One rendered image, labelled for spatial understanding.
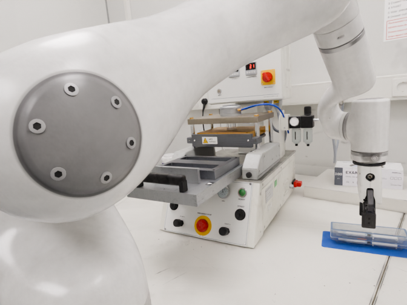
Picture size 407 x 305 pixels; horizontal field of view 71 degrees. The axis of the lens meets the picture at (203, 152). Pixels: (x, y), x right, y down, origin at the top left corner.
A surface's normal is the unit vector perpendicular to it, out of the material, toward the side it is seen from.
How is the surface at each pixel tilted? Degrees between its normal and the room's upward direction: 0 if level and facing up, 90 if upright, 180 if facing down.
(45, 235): 32
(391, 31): 90
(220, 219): 65
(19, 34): 90
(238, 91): 90
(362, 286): 0
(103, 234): 27
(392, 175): 88
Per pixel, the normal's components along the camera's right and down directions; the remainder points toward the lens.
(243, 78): -0.50, 0.21
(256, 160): -0.38, -0.61
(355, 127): -0.84, 0.15
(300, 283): -0.08, -0.98
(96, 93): 0.72, -0.19
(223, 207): -0.48, -0.23
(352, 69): -0.15, 0.70
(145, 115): 0.91, -0.13
